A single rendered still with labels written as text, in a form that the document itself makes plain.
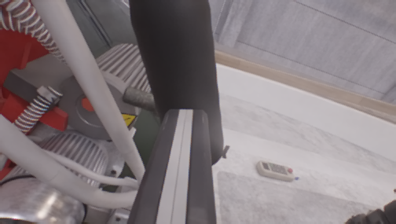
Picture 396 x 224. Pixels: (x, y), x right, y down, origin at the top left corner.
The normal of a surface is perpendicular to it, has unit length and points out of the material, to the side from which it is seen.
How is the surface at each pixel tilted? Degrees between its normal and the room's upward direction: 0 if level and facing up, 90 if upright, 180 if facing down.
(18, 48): 90
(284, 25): 90
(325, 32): 90
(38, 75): 26
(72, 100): 90
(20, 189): 12
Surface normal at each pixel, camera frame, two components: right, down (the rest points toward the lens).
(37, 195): 0.43, -0.84
